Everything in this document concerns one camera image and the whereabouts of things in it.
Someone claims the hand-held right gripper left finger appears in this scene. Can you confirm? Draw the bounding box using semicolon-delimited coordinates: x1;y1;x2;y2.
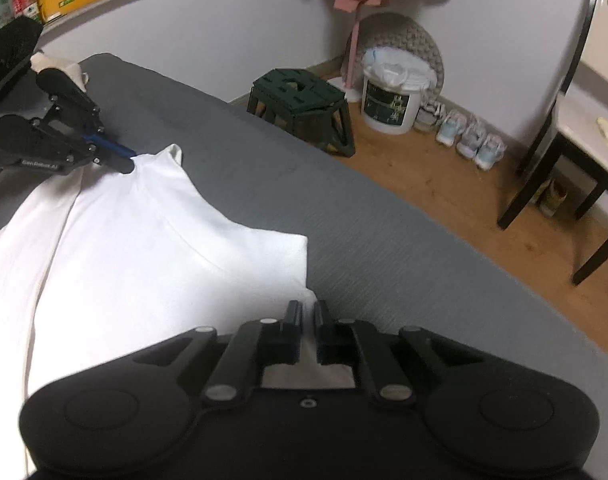
131;300;305;406

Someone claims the green shoe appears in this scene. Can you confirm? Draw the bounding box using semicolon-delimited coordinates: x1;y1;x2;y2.
535;179;570;219

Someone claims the white plastic bucket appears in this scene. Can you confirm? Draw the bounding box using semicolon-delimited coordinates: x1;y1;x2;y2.
360;47;431;136

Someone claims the bed with grey sheet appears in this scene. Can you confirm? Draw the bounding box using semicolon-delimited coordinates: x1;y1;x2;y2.
0;52;608;480

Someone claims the white grey sneaker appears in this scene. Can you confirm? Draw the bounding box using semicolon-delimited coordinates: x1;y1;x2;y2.
414;101;448;134

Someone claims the woven round pouf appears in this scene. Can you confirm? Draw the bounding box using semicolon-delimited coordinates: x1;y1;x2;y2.
356;12;445;106

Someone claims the white blue sneaker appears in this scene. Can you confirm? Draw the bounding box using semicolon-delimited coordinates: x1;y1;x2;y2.
435;110;468;146
455;119;488;161
472;133;508;172

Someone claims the pink coat stand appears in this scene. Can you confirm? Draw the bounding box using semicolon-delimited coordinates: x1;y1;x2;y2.
326;7;369;104

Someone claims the dark green folding stool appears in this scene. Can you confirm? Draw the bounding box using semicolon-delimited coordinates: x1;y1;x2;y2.
247;67;357;159

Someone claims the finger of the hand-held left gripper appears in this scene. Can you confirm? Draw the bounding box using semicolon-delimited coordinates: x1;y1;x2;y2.
81;131;138;175
36;66;105;136

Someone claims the white T-shirt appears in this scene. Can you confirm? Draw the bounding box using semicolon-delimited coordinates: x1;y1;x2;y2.
0;144;355;480

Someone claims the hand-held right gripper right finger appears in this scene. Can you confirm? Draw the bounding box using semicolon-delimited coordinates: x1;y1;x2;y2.
311;300;484;407

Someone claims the cream cloth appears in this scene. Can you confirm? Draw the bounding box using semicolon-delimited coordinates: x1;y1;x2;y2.
30;52;91;92

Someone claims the cream chair with black frame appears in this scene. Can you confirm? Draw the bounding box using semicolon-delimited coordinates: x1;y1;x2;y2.
496;0;608;287

